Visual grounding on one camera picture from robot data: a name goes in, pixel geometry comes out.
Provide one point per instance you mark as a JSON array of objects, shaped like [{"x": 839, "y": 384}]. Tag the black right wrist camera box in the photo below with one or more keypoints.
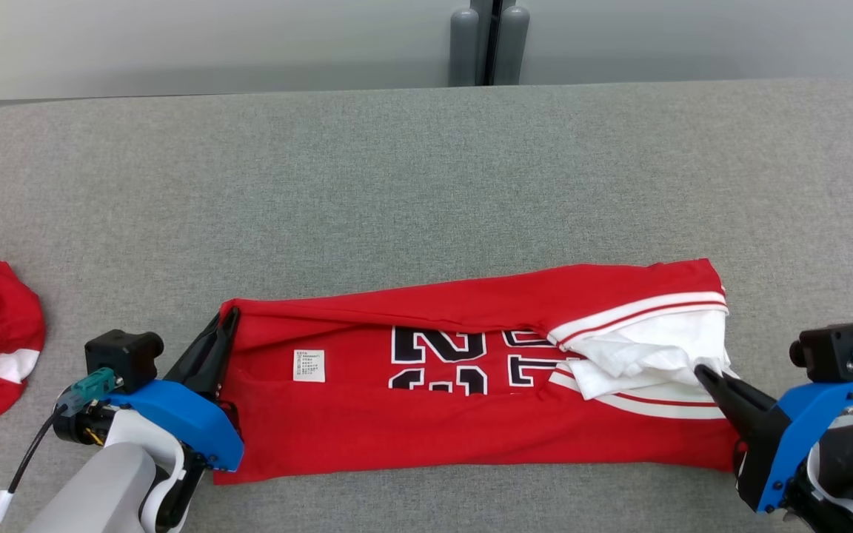
[{"x": 830, "y": 352}]

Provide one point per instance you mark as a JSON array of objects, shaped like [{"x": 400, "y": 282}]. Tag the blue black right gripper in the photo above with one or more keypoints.
[{"x": 789, "y": 437}]

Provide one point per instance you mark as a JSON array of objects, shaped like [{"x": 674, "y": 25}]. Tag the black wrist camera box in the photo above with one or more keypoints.
[
  {"x": 830, "y": 352},
  {"x": 123, "y": 355}
]

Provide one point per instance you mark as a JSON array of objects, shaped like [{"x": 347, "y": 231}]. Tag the grey partition post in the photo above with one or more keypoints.
[{"x": 492, "y": 37}]

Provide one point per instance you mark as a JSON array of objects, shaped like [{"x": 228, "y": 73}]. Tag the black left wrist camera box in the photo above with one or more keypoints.
[{"x": 123, "y": 355}]

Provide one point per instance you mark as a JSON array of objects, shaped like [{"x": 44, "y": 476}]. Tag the grey fabric sofa seat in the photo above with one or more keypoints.
[{"x": 323, "y": 185}]

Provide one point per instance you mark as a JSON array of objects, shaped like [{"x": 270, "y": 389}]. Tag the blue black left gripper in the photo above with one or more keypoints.
[{"x": 189, "y": 422}]

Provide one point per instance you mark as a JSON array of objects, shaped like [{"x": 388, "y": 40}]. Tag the red jersey with number print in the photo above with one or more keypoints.
[{"x": 397, "y": 429}]

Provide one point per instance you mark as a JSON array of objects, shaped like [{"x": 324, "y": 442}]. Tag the grey cylindrical bumper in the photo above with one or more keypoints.
[
  {"x": 463, "y": 48},
  {"x": 512, "y": 44}
]

